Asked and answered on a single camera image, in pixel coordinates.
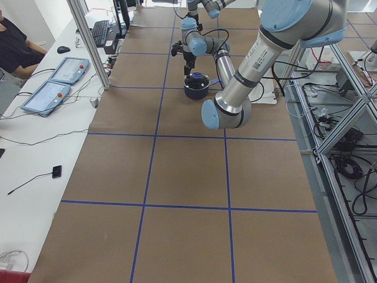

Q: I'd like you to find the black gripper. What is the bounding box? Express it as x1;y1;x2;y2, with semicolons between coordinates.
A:
183;51;197;77

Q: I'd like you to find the glass lid with blue knob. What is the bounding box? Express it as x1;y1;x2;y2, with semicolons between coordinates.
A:
184;72;210;90

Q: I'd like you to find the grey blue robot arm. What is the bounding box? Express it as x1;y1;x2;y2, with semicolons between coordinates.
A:
181;0;348;130
174;0;235;31

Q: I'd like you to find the black keyboard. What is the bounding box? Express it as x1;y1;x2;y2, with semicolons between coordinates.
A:
91;20;110;47

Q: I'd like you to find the small metal cylinder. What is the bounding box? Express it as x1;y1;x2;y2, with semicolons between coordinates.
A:
90;97;99;108

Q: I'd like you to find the far blue teach pendant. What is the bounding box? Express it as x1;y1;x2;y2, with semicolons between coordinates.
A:
49;57;90;85

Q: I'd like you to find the blue teach pendant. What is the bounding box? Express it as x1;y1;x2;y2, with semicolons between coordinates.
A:
49;57;90;85
21;80;71;117

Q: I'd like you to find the black computer mouse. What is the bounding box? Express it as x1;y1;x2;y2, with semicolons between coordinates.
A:
57;46;71;54

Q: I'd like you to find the near blue teach pendant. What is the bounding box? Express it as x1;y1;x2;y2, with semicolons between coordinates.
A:
21;80;71;117

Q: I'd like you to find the small black box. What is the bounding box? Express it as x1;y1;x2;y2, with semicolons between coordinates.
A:
52;165;62;179

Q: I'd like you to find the person in black shirt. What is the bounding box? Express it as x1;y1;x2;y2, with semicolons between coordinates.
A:
1;13;47;80

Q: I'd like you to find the dark pot with blue handle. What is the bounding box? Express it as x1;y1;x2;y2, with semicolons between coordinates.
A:
184;72;220;100

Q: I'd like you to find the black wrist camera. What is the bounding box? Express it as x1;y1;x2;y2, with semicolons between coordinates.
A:
171;41;183;57

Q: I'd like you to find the white metal base plate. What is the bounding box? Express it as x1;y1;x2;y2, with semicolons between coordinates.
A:
249;79;277;104

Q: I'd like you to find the aluminium frame post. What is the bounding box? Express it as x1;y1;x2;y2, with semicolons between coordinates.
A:
67;0;110;90

